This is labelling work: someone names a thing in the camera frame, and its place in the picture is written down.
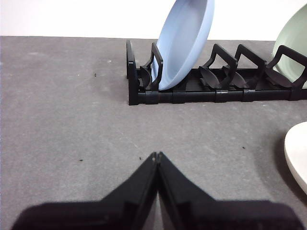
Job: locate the cream yellow plate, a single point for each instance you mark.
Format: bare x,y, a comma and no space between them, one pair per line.
299,153

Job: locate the black plate rack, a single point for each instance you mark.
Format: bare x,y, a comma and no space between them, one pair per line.
192,97

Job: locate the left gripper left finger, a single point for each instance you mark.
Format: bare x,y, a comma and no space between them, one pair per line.
96,215

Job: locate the blue plate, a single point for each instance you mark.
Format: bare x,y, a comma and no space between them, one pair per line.
183,48

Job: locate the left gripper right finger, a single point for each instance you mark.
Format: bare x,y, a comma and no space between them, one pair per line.
216,215

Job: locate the green plate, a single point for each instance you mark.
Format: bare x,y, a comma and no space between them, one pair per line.
293,40

